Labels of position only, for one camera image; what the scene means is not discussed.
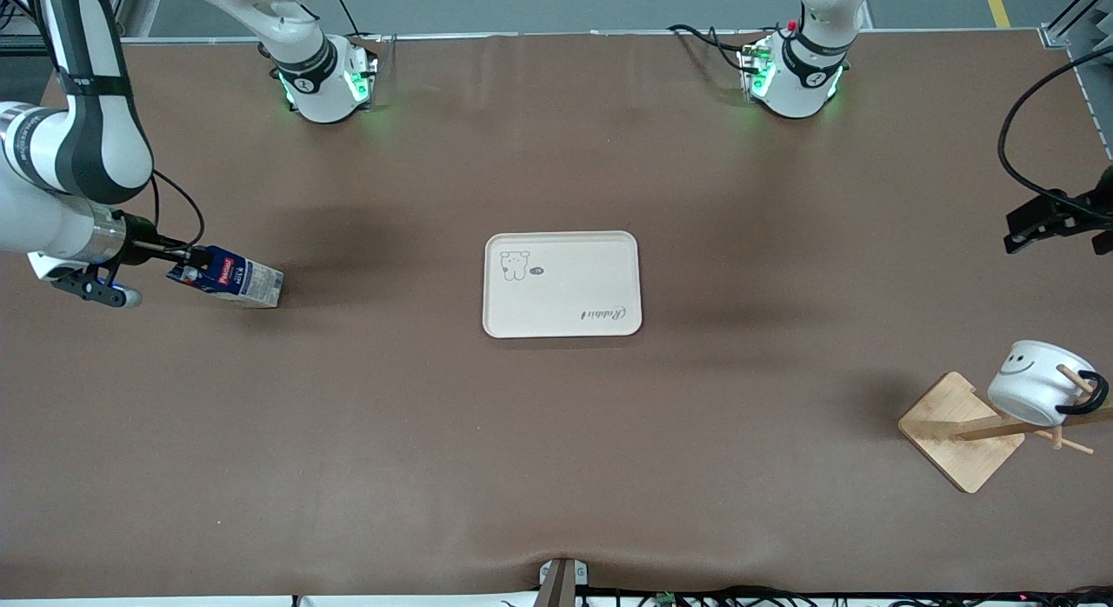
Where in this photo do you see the black base cable bundle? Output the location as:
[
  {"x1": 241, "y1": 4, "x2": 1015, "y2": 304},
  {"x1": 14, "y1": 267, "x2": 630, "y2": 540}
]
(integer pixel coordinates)
[{"x1": 667, "y1": 23, "x2": 759, "y2": 72}]

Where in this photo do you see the cream tray with bear print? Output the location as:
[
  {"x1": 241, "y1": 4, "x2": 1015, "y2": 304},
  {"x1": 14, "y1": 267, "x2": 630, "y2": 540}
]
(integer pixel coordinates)
[{"x1": 483, "y1": 231, "x2": 643, "y2": 339}]

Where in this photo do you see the thin black base cable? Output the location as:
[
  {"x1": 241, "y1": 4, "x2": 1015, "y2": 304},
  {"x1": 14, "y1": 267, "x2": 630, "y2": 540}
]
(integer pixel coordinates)
[{"x1": 323, "y1": 0, "x2": 383, "y2": 43}]

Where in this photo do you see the grey metal table clamp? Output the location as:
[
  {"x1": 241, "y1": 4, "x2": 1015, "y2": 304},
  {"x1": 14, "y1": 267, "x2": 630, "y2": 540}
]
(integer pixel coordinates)
[{"x1": 535, "y1": 557, "x2": 590, "y2": 607}]

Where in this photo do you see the aluminium frame profile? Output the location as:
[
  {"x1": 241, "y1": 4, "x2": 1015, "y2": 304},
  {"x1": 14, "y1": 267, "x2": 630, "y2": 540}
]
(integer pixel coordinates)
[{"x1": 1039, "y1": 0, "x2": 1113, "y2": 51}]

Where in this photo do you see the white smiley face cup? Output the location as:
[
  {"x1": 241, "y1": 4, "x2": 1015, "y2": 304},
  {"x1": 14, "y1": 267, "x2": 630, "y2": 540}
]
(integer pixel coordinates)
[{"x1": 986, "y1": 339, "x2": 1110, "y2": 428}]

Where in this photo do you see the wooden cup rack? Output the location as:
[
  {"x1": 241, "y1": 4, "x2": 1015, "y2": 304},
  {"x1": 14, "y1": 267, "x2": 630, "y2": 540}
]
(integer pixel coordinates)
[{"x1": 897, "y1": 364, "x2": 1113, "y2": 495}]

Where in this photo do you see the blue and white milk carton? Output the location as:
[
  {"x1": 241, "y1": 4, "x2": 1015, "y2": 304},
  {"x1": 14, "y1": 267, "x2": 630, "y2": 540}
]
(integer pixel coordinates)
[{"x1": 167, "y1": 246, "x2": 285, "y2": 310}]

